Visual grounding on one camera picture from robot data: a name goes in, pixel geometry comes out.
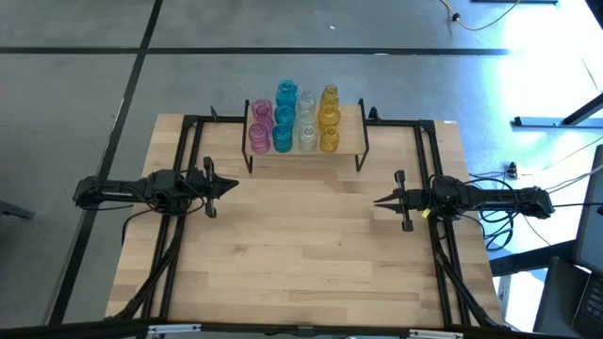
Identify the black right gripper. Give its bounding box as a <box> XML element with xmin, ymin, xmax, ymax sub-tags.
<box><xmin>374</xmin><ymin>169</ymin><xmax>431</xmax><ymax>233</ymax></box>

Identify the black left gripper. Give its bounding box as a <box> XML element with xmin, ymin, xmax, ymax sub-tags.
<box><xmin>186</xmin><ymin>156</ymin><xmax>240</xmax><ymax>218</ymax></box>

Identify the pink ribbed glass vase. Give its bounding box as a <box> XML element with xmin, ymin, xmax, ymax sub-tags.
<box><xmin>247</xmin><ymin>122</ymin><xmax>271</xmax><ymax>155</ymax></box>

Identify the blue rippled glass vase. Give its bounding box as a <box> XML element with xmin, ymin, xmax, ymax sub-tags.
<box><xmin>271</xmin><ymin>122</ymin><xmax>295</xmax><ymax>153</ymax></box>

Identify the yellow diamond-pattern glass vase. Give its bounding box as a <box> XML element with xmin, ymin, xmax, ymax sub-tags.
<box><xmin>317</xmin><ymin>105</ymin><xmax>342</xmax><ymax>131</ymax></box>

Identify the clear ribbed glass vase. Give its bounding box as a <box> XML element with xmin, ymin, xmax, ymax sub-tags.
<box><xmin>295</xmin><ymin>109</ymin><xmax>318</xmax><ymax>131</ymax></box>

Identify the tall yellow glass vase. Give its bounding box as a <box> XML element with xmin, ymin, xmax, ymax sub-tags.
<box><xmin>319</xmin><ymin>84</ymin><xmax>340</xmax><ymax>110</ymax></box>

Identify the black floor beam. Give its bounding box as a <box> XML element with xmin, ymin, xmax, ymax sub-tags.
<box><xmin>488</xmin><ymin>238</ymin><xmax>579</xmax><ymax>278</ymax></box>

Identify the black stand base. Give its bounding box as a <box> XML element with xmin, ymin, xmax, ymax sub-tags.
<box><xmin>513</xmin><ymin>91</ymin><xmax>603</xmax><ymax>128</ymax></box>

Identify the dark grey monitor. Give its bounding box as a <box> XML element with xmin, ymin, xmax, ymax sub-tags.
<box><xmin>575</xmin><ymin>143</ymin><xmax>603</xmax><ymax>277</ymax></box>

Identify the dark furniture foot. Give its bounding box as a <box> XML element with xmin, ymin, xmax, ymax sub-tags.
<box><xmin>0</xmin><ymin>200</ymin><xmax>35</xmax><ymax>221</ymax></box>

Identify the black front crossbar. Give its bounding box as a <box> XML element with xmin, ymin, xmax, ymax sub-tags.
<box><xmin>0</xmin><ymin>318</ymin><xmax>603</xmax><ymax>339</ymax></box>

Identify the black laptop keyboard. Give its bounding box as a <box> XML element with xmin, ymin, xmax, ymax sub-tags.
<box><xmin>571</xmin><ymin>274</ymin><xmax>603</xmax><ymax>331</ymax></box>

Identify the wooden shelf with black frame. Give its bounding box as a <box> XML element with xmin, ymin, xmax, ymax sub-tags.
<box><xmin>240</xmin><ymin>97</ymin><xmax>373</xmax><ymax>174</ymax></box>

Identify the black metal table frame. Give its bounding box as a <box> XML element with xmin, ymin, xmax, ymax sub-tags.
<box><xmin>106</xmin><ymin>105</ymin><xmax>504</xmax><ymax>331</ymax></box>

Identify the black cable bundle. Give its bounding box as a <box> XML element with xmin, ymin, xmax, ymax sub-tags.
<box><xmin>464</xmin><ymin>206</ymin><xmax>517</xmax><ymax>253</ymax></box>

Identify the silver bracket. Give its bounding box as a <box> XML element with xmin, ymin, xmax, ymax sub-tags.
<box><xmin>408</xmin><ymin>329</ymin><xmax>465</xmax><ymax>339</ymax></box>
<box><xmin>147</xmin><ymin>323</ymin><xmax>203</xmax><ymax>334</ymax></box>

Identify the white cable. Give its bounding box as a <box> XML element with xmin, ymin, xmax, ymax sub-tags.
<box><xmin>546</xmin><ymin>164</ymin><xmax>603</xmax><ymax>195</ymax></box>

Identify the yellow cable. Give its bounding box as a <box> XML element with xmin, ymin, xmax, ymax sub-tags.
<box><xmin>440</xmin><ymin>0</ymin><xmax>522</xmax><ymax>33</ymax></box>

